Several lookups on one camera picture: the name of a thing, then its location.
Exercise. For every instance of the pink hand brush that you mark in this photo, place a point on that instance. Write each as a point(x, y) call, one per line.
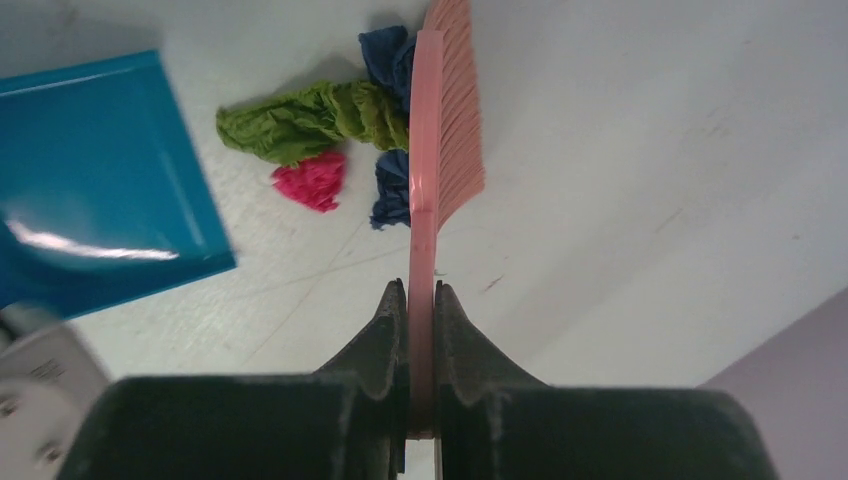
point(445, 172)

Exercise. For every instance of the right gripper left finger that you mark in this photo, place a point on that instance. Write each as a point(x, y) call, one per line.
point(346, 420)

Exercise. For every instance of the green paper scrap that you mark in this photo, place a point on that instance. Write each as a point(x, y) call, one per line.
point(289, 128)

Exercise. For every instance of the blue plastic dustpan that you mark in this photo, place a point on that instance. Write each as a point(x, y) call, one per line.
point(103, 198)

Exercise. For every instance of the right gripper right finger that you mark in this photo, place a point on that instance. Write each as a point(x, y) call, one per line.
point(496, 421)

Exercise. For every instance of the magenta paper scrap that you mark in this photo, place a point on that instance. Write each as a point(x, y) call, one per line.
point(314, 183)

